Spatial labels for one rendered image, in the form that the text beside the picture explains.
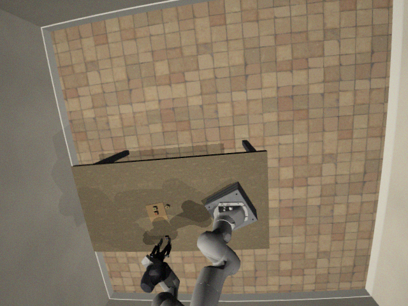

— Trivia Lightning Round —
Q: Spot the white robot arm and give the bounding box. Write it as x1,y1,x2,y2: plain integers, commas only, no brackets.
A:
140,202,249,306

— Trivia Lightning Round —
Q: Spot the tan square mat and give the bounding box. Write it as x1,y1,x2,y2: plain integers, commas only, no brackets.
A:
145,202,168,222

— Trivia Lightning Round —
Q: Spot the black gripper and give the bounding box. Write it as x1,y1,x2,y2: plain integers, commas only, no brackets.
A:
150,238,171,262

